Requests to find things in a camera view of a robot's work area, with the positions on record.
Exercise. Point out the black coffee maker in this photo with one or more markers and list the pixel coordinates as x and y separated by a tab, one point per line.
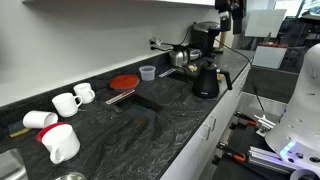
203	35

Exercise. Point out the upper orange black clamp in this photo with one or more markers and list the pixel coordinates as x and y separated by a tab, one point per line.
242	116

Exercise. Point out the stainless steel kettle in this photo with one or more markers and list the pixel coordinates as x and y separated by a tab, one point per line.
179	56

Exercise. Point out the white mug with handle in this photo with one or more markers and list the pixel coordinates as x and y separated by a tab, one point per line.
67	104

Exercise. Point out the steel sink basin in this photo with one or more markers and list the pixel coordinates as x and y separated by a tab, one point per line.
12	165

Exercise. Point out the round steel bowl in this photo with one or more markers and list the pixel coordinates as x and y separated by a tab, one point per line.
72	176

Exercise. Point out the green yellow sponge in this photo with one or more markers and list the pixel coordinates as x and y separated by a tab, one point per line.
16	129

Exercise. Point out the large white front mug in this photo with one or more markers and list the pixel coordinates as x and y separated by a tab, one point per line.
62	143

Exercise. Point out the whiteboard on stand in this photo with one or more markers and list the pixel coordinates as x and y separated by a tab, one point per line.
262	23

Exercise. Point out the aluminium extrusion rail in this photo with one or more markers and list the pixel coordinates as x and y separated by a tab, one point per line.
268	160

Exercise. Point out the black gooseneck kettle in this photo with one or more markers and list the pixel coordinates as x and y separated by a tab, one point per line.
206	84

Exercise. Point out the white mug lying sideways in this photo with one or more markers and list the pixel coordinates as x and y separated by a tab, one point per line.
39	119

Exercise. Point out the clear plastic cup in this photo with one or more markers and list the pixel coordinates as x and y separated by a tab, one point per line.
147	72

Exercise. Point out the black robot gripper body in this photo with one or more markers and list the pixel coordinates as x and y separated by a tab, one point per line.
231	13

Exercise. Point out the brown paper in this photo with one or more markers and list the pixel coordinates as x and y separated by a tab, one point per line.
219	77
192	68

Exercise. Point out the white mug near lid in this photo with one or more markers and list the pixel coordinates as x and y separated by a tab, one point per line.
85	91

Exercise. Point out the orange black clamp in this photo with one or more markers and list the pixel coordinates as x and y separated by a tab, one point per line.
231	152
242	116

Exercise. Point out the wall power outlet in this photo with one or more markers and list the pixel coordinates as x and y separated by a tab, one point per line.
155	43

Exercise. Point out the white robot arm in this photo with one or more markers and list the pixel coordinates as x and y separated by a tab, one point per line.
295	138

